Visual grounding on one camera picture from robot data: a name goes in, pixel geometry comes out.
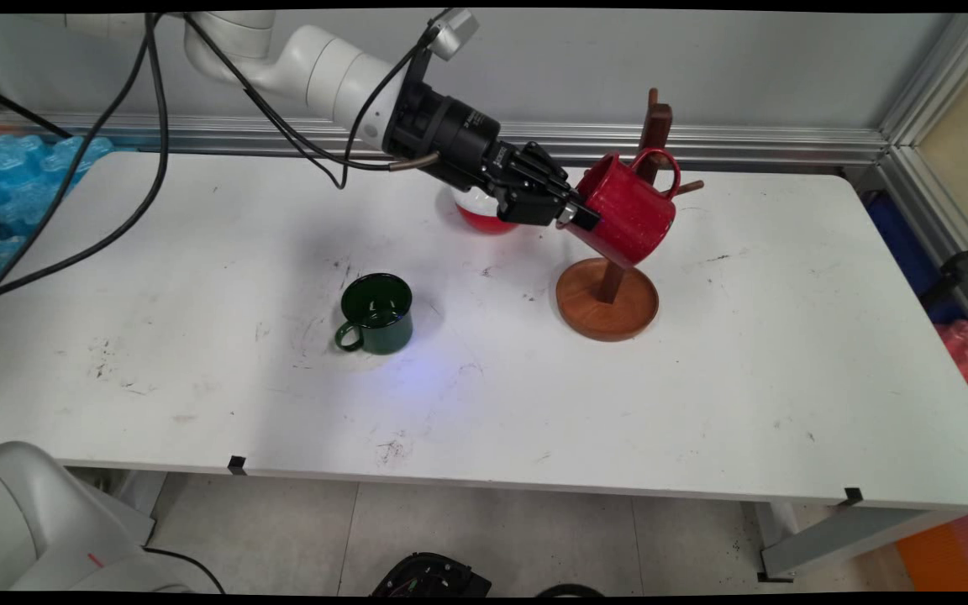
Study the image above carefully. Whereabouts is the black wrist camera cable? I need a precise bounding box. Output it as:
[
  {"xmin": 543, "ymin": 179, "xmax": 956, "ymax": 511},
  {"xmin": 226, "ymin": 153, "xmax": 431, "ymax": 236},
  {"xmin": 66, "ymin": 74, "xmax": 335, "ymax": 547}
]
[{"xmin": 337, "ymin": 10, "xmax": 455, "ymax": 190}]

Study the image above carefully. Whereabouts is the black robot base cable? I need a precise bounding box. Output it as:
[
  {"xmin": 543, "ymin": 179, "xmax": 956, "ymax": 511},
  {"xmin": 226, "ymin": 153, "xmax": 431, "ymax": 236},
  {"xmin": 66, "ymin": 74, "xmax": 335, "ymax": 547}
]
[{"xmin": 144, "ymin": 546, "xmax": 226, "ymax": 593}]

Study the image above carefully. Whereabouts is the black cable with brass plug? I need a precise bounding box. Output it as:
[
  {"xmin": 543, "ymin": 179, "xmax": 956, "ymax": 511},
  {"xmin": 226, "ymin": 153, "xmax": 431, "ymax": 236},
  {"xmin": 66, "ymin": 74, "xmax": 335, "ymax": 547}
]
[{"xmin": 181, "ymin": 13, "xmax": 443, "ymax": 190}]

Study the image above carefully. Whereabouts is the thick black hanging cable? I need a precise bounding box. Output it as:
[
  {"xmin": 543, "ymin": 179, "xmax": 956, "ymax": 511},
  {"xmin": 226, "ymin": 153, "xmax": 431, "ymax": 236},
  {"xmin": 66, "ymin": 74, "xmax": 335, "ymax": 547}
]
[{"xmin": 0, "ymin": 13, "xmax": 171, "ymax": 295}]

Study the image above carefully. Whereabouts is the black tripod clamp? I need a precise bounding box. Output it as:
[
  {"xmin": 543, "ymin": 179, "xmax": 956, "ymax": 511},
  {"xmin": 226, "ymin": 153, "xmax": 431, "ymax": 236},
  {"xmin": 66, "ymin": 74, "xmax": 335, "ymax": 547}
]
[{"xmin": 921, "ymin": 229, "xmax": 968, "ymax": 308}]

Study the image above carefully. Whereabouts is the black device on floor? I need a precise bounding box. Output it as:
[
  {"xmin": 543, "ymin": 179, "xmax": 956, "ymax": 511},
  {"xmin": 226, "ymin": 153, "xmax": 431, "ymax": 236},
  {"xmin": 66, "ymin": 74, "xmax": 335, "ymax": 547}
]
[{"xmin": 371, "ymin": 552, "xmax": 493, "ymax": 597}]

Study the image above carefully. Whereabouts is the blue plastic box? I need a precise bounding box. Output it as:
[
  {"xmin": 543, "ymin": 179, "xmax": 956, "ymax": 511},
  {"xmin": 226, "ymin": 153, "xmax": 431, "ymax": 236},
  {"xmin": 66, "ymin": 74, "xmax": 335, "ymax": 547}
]
[{"xmin": 866, "ymin": 192, "xmax": 964, "ymax": 324}]

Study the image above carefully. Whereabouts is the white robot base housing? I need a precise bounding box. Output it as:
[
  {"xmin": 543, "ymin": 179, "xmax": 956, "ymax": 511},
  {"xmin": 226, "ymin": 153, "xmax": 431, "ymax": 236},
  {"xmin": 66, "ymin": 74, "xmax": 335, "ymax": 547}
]
[{"xmin": 0, "ymin": 441, "xmax": 224, "ymax": 593}]

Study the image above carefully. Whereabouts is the red and white bowl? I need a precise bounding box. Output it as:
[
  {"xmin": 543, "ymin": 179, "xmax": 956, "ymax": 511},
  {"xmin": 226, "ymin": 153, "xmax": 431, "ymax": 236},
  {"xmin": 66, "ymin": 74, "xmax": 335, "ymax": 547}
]
[{"xmin": 450, "ymin": 187, "xmax": 523, "ymax": 235}]

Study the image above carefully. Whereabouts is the aluminium side frame rail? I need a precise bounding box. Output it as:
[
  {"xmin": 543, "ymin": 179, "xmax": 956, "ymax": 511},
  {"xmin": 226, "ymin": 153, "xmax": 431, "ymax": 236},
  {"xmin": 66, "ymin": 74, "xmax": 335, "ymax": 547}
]
[{"xmin": 877, "ymin": 143, "xmax": 968, "ymax": 350}]

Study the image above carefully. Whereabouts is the grey table leg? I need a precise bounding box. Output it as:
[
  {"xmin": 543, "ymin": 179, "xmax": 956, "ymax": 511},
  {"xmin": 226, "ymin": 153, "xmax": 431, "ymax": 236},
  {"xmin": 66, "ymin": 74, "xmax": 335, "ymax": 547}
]
[
  {"xmin": 72, "ymin": 469, "xmax": 167, "ymax": 547},
  {"xmin": 757, "ymin": 502, "xmax": 968, "ymax": 582}
]

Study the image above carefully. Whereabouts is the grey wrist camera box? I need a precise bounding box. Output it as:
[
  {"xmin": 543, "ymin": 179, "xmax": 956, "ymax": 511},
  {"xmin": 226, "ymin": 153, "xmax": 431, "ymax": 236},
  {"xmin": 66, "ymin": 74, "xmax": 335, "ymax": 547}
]
[{"xmin": 425, "ymin": 10, "xmax": 481, "ymax": 61}]

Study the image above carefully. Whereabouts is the dark green enamel mug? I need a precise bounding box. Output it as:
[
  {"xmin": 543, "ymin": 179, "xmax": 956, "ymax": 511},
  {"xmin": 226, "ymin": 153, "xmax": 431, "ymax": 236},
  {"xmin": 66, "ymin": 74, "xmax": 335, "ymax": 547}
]
[{"xmin": 334, "ymin": 272, "xmax": 415, "ymax": 355}]

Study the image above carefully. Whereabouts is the red speckled enamel mug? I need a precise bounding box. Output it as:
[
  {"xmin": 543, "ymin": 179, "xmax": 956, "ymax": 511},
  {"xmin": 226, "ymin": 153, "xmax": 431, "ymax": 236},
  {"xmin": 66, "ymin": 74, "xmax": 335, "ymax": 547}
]
[{"xmin": 564, "ymin": 147, "xmax": 682, "ymax": 270}]

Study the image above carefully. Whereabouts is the orange plastic crate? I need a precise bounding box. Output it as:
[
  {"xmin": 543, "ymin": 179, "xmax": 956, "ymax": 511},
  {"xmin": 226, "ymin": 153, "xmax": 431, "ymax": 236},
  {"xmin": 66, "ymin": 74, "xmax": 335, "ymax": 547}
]
[{"xmin": 896, "ymin": 513, "xmax": 968, "ymax": 592}]

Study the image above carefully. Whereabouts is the thin black hanging cable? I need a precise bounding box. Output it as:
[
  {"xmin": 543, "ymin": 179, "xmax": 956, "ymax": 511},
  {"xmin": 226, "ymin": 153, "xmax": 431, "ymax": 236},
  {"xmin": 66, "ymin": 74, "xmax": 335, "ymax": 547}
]
[{"xmin": 0, "ymin": 13, "xmax": 157, "ymax": 324}]

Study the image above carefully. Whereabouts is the aluminium back frame rail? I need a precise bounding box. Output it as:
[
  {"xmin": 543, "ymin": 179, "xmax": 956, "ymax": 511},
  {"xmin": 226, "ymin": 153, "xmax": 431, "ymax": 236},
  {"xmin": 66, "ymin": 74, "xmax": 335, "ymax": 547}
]
[{"xmin": 0, "ymin": 112, "xmax": 888, "ymax": 166}]

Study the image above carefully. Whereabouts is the aluminium corner frame post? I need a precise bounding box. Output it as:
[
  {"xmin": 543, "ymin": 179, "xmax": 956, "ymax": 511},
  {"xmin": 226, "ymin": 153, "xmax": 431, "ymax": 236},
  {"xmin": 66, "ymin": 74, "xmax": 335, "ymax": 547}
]
[{"xmin": 877, "ymin": 13, "xmax": 968, "ymax": 148}]

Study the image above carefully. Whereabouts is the black slanted bar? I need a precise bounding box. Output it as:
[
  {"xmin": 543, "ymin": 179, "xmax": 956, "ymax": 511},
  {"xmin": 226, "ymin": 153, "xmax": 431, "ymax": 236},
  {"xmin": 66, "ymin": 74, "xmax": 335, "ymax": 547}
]
[{"xmin": 0, "ymin": 80, "xmax": 73, "ymax": 139}]

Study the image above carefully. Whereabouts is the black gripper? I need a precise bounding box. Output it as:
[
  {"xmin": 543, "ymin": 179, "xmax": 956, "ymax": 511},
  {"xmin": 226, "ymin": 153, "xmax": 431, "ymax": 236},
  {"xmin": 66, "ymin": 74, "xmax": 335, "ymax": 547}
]
[{"xmin": 381, "ymin": 59, "xmax": 602, "ymax": 234}]

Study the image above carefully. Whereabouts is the brown wooden mug tree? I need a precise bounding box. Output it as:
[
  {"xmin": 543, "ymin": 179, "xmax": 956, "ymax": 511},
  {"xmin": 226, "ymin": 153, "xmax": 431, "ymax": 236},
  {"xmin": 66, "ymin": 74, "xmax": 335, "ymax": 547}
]
[{"xmin": 555, "ymin": 88, "xmax": 705, "ymax": 343}]

